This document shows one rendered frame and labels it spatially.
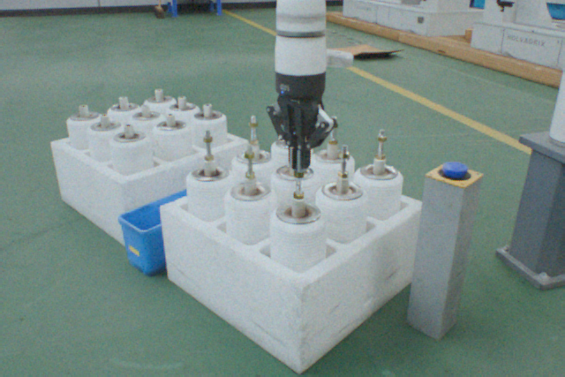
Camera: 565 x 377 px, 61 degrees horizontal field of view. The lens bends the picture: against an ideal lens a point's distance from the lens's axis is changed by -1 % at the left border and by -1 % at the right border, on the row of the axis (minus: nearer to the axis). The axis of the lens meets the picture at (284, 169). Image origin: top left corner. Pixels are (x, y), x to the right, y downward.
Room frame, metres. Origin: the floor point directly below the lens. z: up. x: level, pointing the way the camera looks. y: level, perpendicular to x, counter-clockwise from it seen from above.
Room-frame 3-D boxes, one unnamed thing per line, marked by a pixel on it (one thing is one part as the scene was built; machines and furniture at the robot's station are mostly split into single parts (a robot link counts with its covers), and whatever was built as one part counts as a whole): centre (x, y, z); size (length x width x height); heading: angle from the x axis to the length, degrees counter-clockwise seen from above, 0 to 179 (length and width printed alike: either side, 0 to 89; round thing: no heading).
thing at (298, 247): (0.72, -0.02, 0.16); 0.10 x 0.10 x 0.18
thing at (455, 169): (0.74, -0.28, 0.32); 0.04 x 0.04 x 0.02
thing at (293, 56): (0.73, -0.04, 0.52); 0.11 x 0.09 x 0.06; 135
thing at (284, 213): (0.72, -0.02, 0.25); 0.08 x 0.08 x 0.01
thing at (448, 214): (0.74, -0.28, 0.16); 0.07 x 0.07 x 0.31; 46
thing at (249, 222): (0.80, 0.06, 0.16); 0.10 x 0.10 x 0.18
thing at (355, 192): (0.80, -0.11, 0.25); 0.08 x 0.08 x 0.01
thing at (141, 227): (1.02, 0.23, 0.06); 0.30 x 0.11 x 0.12; 137
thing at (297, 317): (0.88, -0.02, 0.09); 0.39 x 0.39 x 0.18; 46
